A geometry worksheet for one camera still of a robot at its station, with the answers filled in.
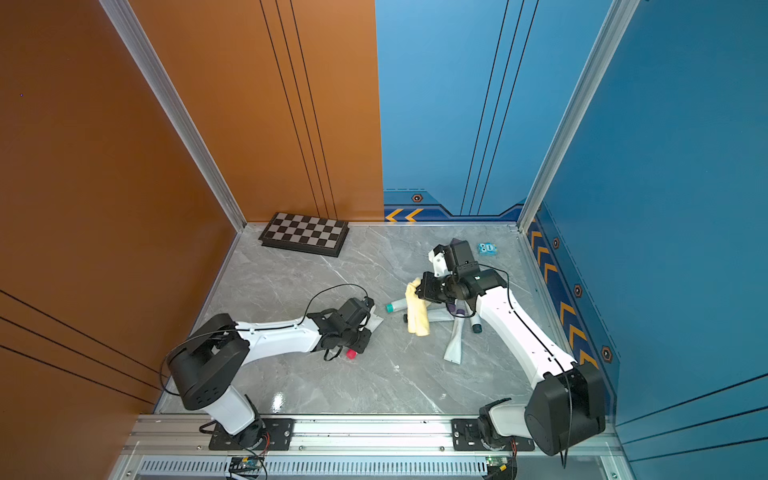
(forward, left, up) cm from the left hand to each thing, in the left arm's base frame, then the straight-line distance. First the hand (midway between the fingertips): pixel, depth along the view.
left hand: (368, 332), depth 91 cm
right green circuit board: (-33, -34, -3) cm, 47 cm away
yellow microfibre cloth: (-1, -14, +17) cm, 22 cm away
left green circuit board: (-33, +29, -3) cm, 44 cm away
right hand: (+5, -14, +18) cm, 23 cm away
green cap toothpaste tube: (+8, -8, +2) cm, 12 cm away
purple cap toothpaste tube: (-7, -25, +2) cm, 26 cm away
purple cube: (+34, -30, +4) cm, 46 cm away
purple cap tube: (+7, -29, +3) cm, 30 cm away
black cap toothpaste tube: (+3, -33, +1) cm, 33 cm away
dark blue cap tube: (+6, -22, +1) cm, 23 cm away
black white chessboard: (+37, +21, +3) cm, 43 cm away
